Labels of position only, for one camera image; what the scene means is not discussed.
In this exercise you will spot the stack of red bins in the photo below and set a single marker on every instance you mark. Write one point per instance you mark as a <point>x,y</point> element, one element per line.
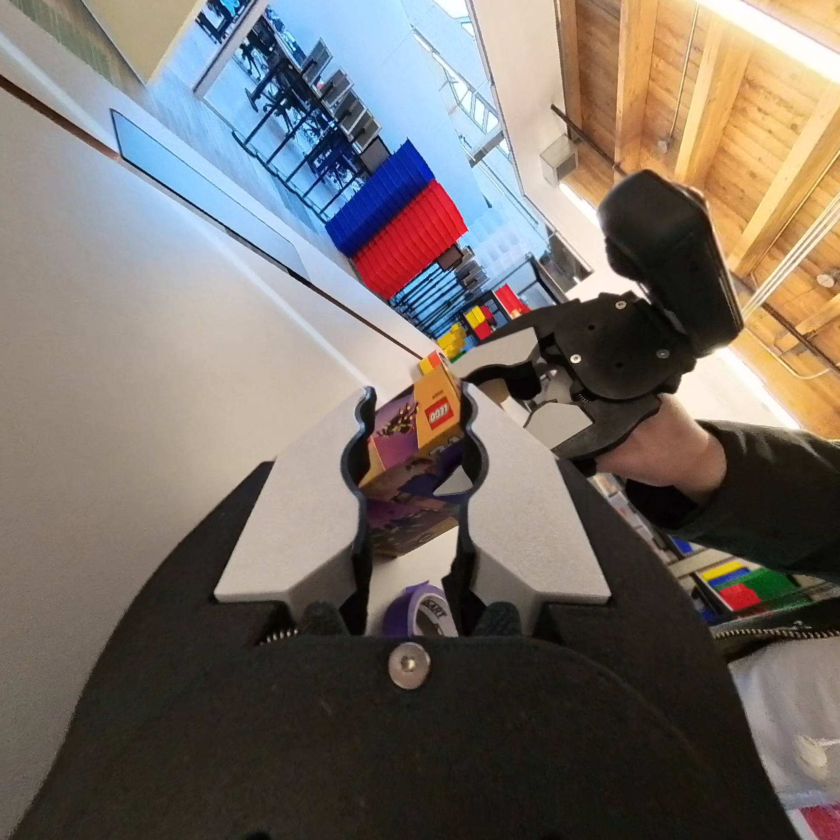
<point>410,243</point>

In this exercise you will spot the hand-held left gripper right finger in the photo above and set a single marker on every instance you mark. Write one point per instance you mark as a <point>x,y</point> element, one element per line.
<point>531,531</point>

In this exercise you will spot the yellow purple toy set box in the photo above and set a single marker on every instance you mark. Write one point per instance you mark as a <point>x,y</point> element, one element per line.
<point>436,413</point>

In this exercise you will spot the person's white shirt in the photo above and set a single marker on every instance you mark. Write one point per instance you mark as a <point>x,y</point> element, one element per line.
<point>781,722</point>

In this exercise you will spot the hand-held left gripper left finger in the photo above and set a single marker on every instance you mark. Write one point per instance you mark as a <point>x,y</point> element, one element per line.
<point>289,525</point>

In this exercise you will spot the stack of yellow bins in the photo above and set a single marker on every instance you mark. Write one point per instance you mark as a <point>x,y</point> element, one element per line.
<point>453,340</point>

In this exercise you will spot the purple tape roll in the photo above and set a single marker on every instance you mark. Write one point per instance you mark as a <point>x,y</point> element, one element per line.
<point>407,610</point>

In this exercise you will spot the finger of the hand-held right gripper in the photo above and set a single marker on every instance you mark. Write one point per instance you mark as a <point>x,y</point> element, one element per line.
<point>558,423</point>
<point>505,351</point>

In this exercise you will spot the small grey wall box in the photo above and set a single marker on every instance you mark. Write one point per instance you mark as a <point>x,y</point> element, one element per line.
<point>559,159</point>

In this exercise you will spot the orange tape roll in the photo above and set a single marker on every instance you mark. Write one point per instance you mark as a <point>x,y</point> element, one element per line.
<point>436,359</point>

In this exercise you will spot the person's right forearm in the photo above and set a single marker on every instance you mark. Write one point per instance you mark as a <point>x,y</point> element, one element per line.
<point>774,499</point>

